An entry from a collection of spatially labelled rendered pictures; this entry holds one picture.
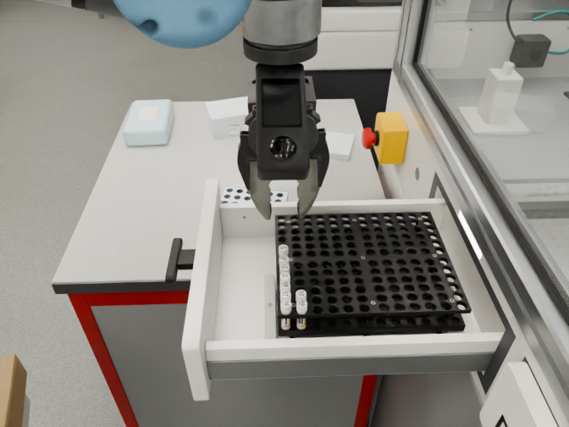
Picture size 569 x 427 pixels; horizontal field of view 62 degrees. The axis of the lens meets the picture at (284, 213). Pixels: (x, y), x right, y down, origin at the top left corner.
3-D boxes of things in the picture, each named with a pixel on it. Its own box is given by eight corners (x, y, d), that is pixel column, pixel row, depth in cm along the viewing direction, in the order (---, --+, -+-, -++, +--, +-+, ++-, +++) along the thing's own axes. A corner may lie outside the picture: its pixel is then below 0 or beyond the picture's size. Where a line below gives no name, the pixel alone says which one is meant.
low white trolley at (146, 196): (141, 477, 125) (50, 282, 76) (174, 294, 173) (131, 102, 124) (361, 468, 127) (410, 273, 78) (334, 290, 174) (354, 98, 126)
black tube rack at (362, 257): (278, 348, 58) (278, 315, 54) (275, 247, 72) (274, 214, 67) (458, 342, 59) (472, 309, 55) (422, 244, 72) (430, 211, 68)
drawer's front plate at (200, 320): (194, 403, 55) (180, 346, 48) (213, 232, 77) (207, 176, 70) (209, 402, 55) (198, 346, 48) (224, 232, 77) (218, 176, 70)
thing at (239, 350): (210, 382, 55) (204, 352, 51) (223, 232, 75) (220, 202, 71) (551, 371, 56) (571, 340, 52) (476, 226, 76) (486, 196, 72)
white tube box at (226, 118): (213, 139, 110) (211, 119, 106) (207, 121, 116) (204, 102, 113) (267, 130, 113) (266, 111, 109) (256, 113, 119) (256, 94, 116)
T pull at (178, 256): (165, 285, 58) (163, 278, 57) (174, 243, 63) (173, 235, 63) (196, 285, 58) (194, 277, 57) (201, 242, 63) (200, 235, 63)
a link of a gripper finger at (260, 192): (269, 195, 61) (278, 132, 56) (270, 225, 57) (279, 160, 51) (245, 192, 61) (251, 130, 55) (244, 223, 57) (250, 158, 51)
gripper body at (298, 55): (313, 122, 57) (316, 18, 49) (320, 163, 50) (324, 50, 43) (249, 124, 57) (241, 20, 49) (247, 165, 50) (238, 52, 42)
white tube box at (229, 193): (213, 228, 86) (212, 212, 84) (225, 199, 93) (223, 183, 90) (281, 235, 85) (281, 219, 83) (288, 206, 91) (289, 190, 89)
